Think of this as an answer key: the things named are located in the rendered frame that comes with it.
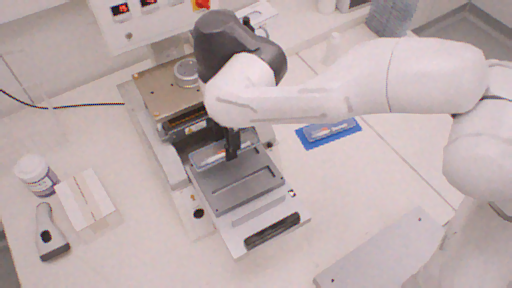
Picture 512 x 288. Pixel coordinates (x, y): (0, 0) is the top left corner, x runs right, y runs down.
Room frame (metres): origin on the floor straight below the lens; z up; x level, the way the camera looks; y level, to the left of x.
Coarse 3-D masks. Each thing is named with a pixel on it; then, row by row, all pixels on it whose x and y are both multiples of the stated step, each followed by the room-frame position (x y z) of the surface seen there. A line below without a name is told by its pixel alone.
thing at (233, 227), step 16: (272, 160) 0.60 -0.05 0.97; (192, 176) 0.55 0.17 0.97; (272, 192) 0.50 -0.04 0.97; (208, 208) 0.45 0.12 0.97; (240, 208) 0.45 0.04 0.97; (256, 208) 0.43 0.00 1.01; (272, 208) 0.45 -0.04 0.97; (288, 208) 0.45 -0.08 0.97; (304, 208) 0.45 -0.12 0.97; (224, 224) 0.41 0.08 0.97; (240, 224) 0.41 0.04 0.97; (256, 224) 0.41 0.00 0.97; (304, 224) 0.42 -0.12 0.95; (224, 240) 0.37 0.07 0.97; (240, 240) 0.37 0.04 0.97; (272, 240) 0.37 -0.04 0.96; (240, 256) 0.33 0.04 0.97
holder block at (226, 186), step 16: (240, 160) 0.59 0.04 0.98; (256, 160) 0.58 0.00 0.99; (208, 176) 0.54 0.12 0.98; (224, 176) 0.53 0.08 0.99; (240, 176) 0.53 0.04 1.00; (256, 176) 0.54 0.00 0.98; (272, 176) 0.54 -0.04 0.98; (208, 192) 0.48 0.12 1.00; (224, 192) 0.49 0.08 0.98; (240, 192) 0.49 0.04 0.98; (256, 192) 0.48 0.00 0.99; (224, 208) 0.44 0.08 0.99
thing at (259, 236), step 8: (288, 216) 0.41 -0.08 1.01; (296, 216) 0.41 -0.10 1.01; (272, 224) 0.39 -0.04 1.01; (280, 224) 0.39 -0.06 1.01; (288, 224) 0.39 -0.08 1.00; (296, 224) 0.41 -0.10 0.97; (256, 232) 0.37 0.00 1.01; (264, 232) 0.37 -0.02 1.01; (272, 232) 0.37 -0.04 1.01; (248, 240) 0.35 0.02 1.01; (256, 240) 0.35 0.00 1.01; (248, 248) 0.34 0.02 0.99
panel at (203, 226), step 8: (272, 152) 0.66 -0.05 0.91; (184, 192) 0.53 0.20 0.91; (192, 192) 0.53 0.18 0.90; (184, 200) 0.51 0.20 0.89; (192, 200) 0.52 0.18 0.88; (200, 200) 0.53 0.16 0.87; (192, 208) 0.51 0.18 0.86; (200, 208) 0.51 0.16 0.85; (192, 216) 0.49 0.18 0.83; (208, 216) 0.50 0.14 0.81; (192, 224) 0.48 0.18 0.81; (200, 224) 0.48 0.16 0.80; (208, 224) 0.49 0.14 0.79; (200, 232) 0.47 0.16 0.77; (208, 232) 0.48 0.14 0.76
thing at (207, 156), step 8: (248, 136) 0.63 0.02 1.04; (256, 136) 0.63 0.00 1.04; (216, 144) 0.60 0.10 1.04; (248, 144) 0.60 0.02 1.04; (200, 152) 0.57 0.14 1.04; (208, 152) 0.57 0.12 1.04; (216, 152) 0.57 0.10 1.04; (224, 152) 0.57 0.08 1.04; (192, 160) 0.55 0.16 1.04; (200, 160) 0.55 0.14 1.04; (208, 160) 0.55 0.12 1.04; (216, 160) 0.55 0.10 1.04; (200, 168) 0.53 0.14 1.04
